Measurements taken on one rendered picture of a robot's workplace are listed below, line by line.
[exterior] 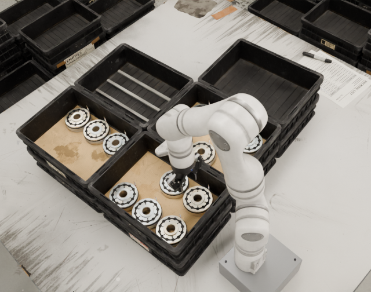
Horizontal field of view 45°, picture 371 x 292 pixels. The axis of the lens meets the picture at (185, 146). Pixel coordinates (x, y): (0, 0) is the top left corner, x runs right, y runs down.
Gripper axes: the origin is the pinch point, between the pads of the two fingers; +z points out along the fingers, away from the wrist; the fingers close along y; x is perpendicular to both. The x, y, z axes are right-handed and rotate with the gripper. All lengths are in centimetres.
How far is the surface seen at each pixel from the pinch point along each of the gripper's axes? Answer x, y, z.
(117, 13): 154, 81, 61
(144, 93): 51, 24, 15
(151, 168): 21.1, 0.3, 14.8
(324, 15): 51, 162, 62
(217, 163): 4.6, 18.3, 15.1
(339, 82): 0, 92, 29
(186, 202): 0.0, -1.5, 11.8
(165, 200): 7.4, -5.2, 14.7
